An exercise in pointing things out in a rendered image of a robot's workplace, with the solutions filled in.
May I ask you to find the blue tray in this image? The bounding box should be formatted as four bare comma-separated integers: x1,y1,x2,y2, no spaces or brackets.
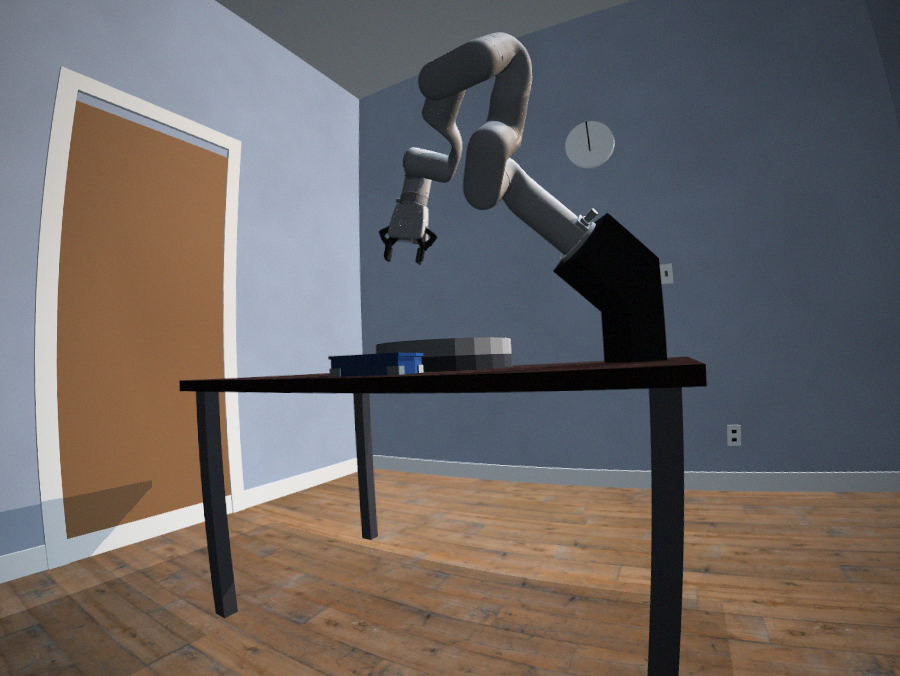
328,353,424,377

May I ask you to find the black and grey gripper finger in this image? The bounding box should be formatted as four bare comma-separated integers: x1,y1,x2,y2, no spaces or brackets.
379,226,399,262
416,227,437,265

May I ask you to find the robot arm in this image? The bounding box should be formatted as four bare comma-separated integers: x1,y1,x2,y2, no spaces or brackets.
396,33,598,262

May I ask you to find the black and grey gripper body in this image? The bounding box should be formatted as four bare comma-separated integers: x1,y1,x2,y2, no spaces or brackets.
388,201,428,243

